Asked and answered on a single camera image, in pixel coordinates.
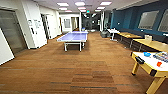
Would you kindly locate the blue ping pong table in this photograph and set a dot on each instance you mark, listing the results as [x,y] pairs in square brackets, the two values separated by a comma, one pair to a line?
[75,36]

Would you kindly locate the glass double door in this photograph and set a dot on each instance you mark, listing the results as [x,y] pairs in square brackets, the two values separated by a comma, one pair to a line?
[11,30]

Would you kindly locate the grey framed wall panel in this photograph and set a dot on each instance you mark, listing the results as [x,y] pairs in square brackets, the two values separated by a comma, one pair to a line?
[163,20]
[148,20]

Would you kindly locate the green exit sign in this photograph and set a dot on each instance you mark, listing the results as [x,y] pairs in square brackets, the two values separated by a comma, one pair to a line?
[87,11]

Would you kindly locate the long wooden desk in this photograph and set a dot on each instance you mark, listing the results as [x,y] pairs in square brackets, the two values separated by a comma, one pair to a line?
[128,35]

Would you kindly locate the dark round trash bin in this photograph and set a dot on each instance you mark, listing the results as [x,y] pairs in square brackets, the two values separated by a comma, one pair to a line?
[105,34]

